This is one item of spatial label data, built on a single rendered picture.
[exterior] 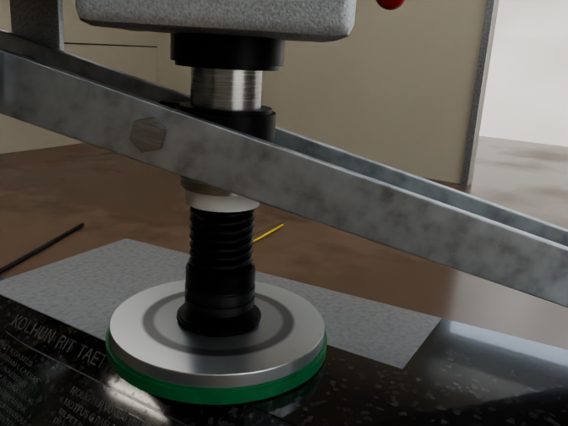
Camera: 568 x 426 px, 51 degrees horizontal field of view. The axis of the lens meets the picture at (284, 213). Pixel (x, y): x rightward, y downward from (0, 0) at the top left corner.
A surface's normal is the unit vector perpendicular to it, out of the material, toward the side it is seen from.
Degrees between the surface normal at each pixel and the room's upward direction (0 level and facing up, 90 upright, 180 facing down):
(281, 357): 0
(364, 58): 90
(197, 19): 112
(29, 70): 90
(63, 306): 0
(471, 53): 90
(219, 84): 90
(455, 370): 0
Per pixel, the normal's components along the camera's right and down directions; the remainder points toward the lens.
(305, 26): -0.04, 0.62
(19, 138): 0.85, 0.19
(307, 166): -0.01, 0.27
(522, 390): 0.06, -0.96
